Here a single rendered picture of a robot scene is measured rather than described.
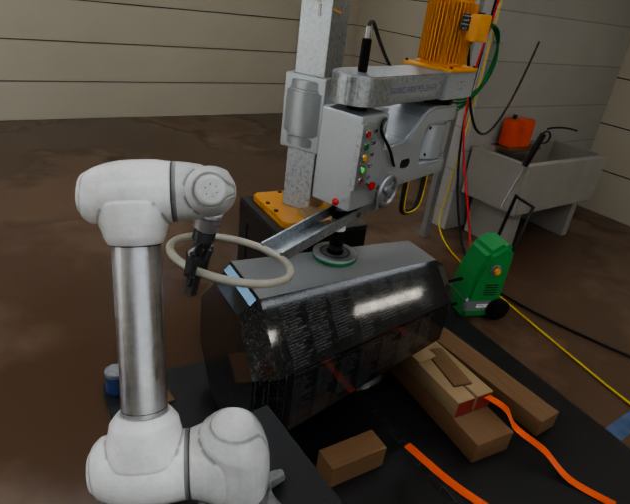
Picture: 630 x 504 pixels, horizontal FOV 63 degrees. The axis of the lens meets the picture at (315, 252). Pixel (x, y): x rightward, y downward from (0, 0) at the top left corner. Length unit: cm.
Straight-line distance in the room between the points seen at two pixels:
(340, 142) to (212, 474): 145
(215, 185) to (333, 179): 126
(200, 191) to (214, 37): 742
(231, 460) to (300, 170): 211
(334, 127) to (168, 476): 152
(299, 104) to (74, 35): 530
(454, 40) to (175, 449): 217
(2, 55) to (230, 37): 308
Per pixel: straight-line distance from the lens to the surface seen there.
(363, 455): 250
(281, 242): 222
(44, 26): 777
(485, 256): 370
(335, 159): 224
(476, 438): 275
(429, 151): 279
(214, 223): 169
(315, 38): 289
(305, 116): 287
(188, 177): 108
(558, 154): 602
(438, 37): 269
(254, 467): 123
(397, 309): 245
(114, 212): 110
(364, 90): 214
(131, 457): 122
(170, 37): 818
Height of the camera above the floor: 197
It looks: 27 degrees down
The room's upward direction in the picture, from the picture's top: 8 degrees clockwise
